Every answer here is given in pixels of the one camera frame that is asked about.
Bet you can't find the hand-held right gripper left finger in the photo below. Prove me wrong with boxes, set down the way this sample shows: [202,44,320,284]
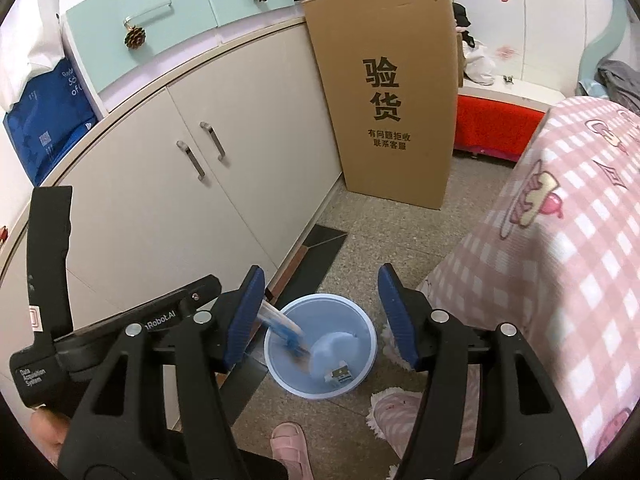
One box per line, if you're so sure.
[57,265,267,480]

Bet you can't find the light blue plastic bin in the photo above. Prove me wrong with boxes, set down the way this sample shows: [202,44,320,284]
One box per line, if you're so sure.
[263,294,378,401]

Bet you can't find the small printed carton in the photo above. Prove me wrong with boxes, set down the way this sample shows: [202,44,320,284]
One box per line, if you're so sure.
[326,364,354,389]

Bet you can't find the white plastic bag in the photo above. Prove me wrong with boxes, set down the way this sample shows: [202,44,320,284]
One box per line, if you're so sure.
[462,40,497,86]

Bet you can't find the white paper bag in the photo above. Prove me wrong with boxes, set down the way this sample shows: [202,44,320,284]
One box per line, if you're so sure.
[0,0,68,111]

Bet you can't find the black clothes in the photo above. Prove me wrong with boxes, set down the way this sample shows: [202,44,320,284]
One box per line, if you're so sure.
[452,2,473,48]

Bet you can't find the person's left hand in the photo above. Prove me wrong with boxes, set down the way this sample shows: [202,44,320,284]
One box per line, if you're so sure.
[27,407,73,466]

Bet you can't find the grey blanket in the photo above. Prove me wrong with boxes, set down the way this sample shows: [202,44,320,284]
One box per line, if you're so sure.
[597,59,640,113]

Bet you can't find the tall cardboard box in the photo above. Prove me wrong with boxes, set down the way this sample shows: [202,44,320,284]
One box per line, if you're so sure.
[301,0,460,211]

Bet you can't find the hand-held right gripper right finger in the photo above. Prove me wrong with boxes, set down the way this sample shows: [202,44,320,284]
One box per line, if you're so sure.
[377,263,588,480]

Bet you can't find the blue white brush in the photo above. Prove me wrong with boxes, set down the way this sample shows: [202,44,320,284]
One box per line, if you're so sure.
[257,301,306,361]

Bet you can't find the white wardrobe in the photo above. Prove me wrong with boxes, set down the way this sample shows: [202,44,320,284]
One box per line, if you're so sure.
[362,0,616,96]

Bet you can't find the white-topped red low cabinet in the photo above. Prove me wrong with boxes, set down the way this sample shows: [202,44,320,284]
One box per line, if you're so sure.
[452,76,568,163]

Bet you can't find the teal bunk bed frame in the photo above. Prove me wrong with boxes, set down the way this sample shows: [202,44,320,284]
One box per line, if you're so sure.
[575,0,640,96]

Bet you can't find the blue printed bag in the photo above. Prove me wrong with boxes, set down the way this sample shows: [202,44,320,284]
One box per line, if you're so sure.
[2,57,98,186]

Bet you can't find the pink slipper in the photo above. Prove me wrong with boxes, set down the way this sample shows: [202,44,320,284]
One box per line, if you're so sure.
[270,422,313,480]

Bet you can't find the long white cabinet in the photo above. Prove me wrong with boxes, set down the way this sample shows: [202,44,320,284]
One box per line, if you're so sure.
[0,12,346,428]

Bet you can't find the pink checked tablecloth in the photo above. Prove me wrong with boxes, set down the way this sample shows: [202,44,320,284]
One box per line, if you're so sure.
[369,96,640,468]

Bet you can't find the silver cabinet handle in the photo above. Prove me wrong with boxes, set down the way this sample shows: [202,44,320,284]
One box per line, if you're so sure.
[176,141,206,182]
[199,121,227,160]

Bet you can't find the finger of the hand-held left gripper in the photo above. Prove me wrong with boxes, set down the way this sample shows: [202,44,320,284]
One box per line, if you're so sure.
[177,274,223,317]

